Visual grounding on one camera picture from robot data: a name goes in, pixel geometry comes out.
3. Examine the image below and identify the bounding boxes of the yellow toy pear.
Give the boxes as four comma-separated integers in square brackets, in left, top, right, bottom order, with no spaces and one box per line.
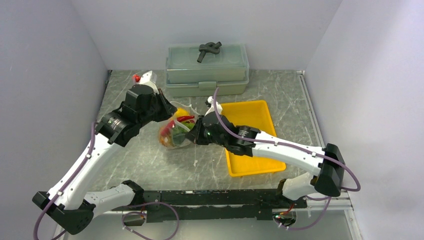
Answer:
[173,107,190,118]

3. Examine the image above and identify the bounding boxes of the green toy grape bunch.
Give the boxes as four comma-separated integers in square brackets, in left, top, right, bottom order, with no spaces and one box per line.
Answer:
[171,120,194,147]

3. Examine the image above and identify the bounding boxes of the red toy chili pepper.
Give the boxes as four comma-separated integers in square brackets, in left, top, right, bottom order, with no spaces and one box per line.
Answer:
[165,115,196,132]

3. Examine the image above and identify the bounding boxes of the clear zip top bag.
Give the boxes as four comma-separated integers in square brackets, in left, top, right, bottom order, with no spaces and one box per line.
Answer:
[158,101,199,149]

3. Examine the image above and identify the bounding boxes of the yellow plastic tray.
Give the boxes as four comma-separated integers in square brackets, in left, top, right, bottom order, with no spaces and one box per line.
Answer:
[221,100,286,177]

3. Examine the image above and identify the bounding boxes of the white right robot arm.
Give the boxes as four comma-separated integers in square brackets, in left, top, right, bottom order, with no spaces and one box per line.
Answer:
[185,112,345,208]

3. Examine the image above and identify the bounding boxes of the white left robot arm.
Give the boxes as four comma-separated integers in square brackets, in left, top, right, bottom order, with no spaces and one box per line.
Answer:
[32,83,177,235]

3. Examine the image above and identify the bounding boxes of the green translucent storage box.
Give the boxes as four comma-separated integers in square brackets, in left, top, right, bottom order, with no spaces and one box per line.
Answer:
[165,43,250,97]

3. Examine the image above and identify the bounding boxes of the dark knotted rubber tube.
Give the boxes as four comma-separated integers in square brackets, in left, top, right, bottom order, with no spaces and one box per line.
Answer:
[196,41,222,64]

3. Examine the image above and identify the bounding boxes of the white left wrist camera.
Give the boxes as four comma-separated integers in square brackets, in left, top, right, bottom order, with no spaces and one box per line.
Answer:
[132,71,159,93]

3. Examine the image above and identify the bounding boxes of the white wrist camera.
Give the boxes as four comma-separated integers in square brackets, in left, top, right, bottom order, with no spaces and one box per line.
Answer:
[132,71,159,93]
[204,96,223,116]

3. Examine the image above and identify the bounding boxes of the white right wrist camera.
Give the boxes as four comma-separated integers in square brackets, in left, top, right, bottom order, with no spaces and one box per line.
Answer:
[204,96,223,116]

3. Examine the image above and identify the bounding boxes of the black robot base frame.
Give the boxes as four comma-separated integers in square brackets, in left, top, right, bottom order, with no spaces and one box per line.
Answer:
[115,188,307,223]

